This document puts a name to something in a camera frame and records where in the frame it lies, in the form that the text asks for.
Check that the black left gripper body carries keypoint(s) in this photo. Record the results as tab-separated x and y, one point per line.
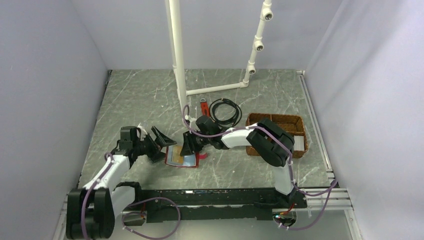
146	146

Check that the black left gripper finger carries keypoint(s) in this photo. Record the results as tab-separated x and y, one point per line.
161	139
157	155

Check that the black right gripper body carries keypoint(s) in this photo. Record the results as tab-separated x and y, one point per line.
201	141

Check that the red card holder wallet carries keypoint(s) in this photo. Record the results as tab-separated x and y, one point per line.
191	161

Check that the orange credit card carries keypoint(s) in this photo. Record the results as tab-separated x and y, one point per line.
177	160

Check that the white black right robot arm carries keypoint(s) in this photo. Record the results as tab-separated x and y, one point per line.
273	144

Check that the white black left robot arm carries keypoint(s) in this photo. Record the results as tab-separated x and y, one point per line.
93	208

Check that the white cards stack in basket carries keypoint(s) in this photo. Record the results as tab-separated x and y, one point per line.
299	143

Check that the brown woven divided basket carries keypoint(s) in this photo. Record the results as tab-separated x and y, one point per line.
292	124

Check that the red handled adjustable wrench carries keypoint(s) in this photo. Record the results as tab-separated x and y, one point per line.
204	106

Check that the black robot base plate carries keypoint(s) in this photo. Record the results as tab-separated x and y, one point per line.
215	204

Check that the white PVC pipe frame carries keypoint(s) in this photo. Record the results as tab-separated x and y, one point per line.
174	24

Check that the aluminium rail frame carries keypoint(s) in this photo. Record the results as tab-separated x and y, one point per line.
333	198

